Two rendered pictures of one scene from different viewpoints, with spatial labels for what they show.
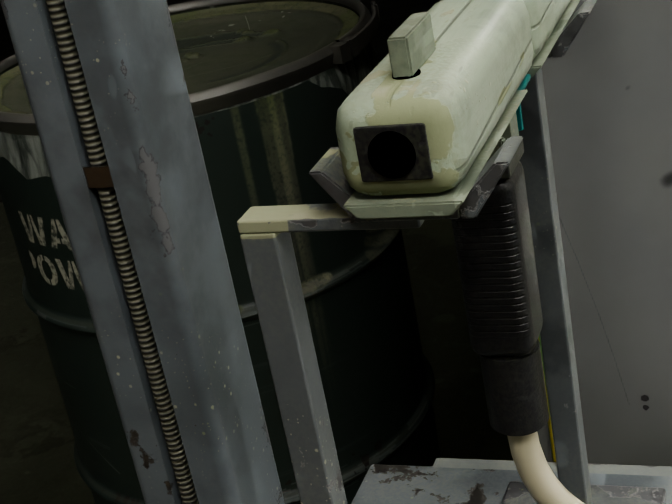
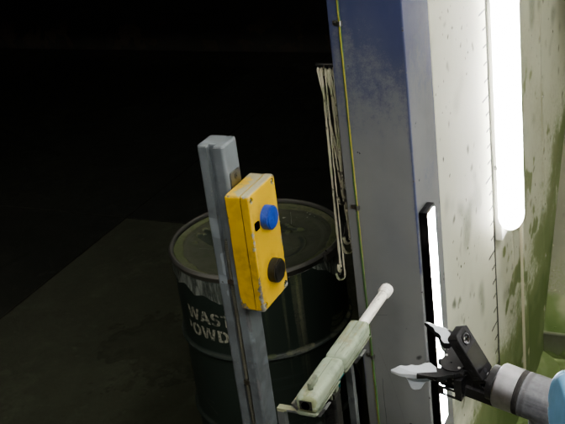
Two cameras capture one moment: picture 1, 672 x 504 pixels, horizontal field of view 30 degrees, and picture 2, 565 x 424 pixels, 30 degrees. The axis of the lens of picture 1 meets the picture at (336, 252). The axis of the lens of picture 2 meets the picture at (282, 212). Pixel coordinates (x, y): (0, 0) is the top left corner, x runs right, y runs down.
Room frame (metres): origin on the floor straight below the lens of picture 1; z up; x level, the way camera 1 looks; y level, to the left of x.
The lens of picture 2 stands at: (-1.33, -0.18, 2.36)
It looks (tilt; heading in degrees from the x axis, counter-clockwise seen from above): 25 degrees down; 5
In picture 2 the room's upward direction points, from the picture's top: 8 degrees counter-clockwise
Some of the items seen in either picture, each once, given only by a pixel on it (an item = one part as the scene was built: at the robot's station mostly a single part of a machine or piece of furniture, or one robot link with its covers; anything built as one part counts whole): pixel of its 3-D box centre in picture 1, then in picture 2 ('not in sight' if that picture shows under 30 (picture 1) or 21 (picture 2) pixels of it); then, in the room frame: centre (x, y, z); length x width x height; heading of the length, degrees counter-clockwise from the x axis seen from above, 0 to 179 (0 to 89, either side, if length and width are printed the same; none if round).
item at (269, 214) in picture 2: not in sight; (268, 217); (0.58, 0.01, 1.48); 0.05 x 0.02 x 0.05; 157
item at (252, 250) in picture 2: not in sight; (256, 241); (0.59, 0.04, 1.42); 0.12 x 0.06 x 0.26; 157
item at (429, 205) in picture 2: not in sight; (434, 320); (0.99, -0.33, 0.96); 0.06 x 0.02 x 0.63; 157
